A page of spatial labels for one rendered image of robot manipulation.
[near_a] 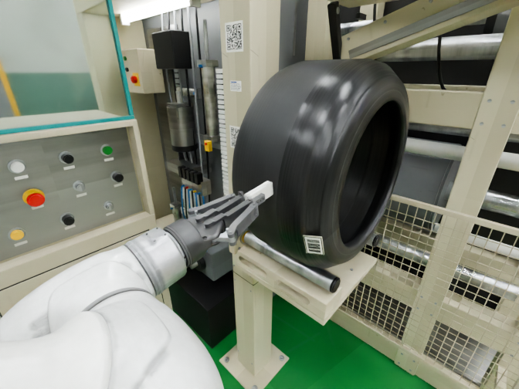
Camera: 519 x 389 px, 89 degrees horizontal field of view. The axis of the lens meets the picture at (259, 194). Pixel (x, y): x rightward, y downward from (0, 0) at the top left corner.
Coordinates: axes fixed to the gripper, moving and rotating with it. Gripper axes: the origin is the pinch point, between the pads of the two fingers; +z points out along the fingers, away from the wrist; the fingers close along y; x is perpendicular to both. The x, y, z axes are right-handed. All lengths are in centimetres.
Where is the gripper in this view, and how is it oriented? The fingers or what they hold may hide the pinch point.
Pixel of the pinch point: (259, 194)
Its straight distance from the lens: 54.5
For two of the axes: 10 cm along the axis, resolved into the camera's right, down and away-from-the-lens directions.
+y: -7.3, -2.9, 6.2
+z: 6.8, -4.3, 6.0
